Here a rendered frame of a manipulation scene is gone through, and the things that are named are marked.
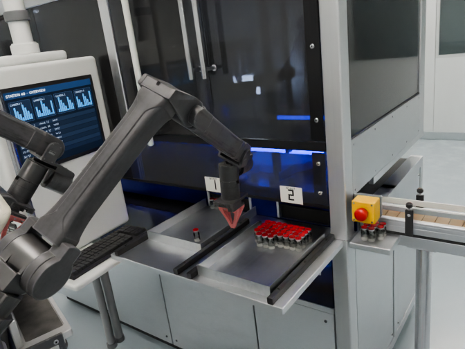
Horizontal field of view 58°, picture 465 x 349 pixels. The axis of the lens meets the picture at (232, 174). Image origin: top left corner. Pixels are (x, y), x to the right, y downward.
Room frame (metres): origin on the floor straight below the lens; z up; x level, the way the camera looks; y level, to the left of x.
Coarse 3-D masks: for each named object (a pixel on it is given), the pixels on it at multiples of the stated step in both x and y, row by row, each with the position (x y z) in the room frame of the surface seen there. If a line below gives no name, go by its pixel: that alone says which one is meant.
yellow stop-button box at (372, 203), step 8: (352, 200) 1.21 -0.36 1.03; (360, 200) 1.20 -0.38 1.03; (368, 200) 1.19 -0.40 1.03; (376, 200) 1.19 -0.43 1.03; (352, 208) 1.21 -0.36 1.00; (368, 208) 1.18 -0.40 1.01; (376, 208) 1.18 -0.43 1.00; (352, 216) 1.21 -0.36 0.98; (368, 216) 1.18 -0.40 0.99; (376, 216) 1.18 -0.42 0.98
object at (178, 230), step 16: (192, 208) 1.63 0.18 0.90; (208, 208) 1.66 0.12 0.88; (160, 224) 1.48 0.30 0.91; (176, 224) 1.53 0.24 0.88; (192, 224) 1.51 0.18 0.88; (208, 224) 1.50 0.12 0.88; (224, 224) 1.48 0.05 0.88; (160, 240) 1.39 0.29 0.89; (176, 240) 1.34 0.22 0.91; (192, 240) 1.37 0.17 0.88; (208, 240) 1.31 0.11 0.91
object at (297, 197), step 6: (282, 186) 1.37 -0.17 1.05; (288, 186) 1.35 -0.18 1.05; (282, 192) 1.37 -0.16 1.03; (288, 192) 1.35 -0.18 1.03; (294, 192) 1.34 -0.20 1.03; (300, 192) 1.32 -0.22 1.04; (282, 198) 1.37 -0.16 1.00; (288, 198) 1.35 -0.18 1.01; (294, 198) 1.34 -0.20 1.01; (300, 198) 1.32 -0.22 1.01
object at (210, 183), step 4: (208, 180) 1.57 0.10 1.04; (212, 180) 1.56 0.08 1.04; (216, 180) 1.55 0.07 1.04; (208, 184) 1.57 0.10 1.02; (212, 184) 1.56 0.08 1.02; (216, 184) 1.55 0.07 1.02; (208, 188) 1.57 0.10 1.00; (212, 188) 1.56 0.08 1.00; (220, 188) 1.54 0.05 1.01; (220, 192) 1.54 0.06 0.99
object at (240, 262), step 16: (256, 224) 1.39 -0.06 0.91; (240, 240) 1.31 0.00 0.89; (320, 240) 1.22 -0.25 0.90; (208, 256) 1.18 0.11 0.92; (224, 256) 1.23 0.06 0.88; (240, 256) 1.22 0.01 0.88; (256, 256) 1.20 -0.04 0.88; (272, 256) 1.19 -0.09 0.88; (288, 256) 1.18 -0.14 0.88; (304, 256) 1.13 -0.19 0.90; (208, 272) 1.11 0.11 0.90; (224, 272) 1.08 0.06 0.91; (240, 272) 1.12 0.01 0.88; (256, 272) 1.11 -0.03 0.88; (272, 272) 1.10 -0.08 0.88; (288, 272) 1.05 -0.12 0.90; (240, 288) 1.04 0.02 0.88; (256, 288) 1.00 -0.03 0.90; (272, 288) 0.98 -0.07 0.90
